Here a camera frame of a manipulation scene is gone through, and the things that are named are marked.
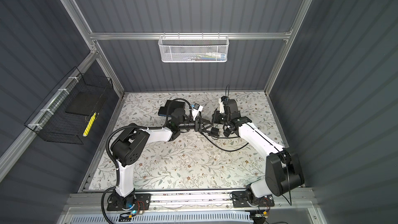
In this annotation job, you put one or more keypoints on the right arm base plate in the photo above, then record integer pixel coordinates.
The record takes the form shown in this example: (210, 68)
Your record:
(243, 198)

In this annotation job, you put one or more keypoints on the white slotted cable duct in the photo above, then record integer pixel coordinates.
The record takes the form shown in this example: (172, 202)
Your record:
(212, 217)

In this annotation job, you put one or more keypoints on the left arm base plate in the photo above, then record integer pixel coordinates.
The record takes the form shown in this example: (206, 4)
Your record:
(133, 202)

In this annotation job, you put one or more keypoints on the white wire mesh basket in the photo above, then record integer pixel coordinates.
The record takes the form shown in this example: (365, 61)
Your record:
(173, 49)

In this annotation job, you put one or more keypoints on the yellow marker in basket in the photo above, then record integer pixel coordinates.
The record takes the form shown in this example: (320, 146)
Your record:
(89, 125)

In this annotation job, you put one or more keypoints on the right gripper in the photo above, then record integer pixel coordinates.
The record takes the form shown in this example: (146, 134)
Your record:
(216, 114)

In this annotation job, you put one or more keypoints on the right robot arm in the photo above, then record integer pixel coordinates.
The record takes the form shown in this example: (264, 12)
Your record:
(283, 171)

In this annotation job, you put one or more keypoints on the black power adapter with cord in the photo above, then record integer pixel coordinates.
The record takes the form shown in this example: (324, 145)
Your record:
(214, 132)

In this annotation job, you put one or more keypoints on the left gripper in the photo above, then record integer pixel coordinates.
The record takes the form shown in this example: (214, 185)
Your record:
(197, 123)

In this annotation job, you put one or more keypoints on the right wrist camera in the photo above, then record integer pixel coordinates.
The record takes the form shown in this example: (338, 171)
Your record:
(223, 104)

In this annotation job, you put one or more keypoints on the items in white basket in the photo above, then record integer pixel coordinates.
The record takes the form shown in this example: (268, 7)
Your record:
(208, 56)

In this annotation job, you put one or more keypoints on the floral patterned table mat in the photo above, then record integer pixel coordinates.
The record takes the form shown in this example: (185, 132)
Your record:
(191, 161)

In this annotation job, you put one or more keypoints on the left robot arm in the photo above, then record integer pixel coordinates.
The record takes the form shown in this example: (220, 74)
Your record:
(125, 145)

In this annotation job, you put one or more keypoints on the black wire mesh basket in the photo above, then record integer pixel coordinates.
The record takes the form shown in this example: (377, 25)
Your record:
(65, 116)

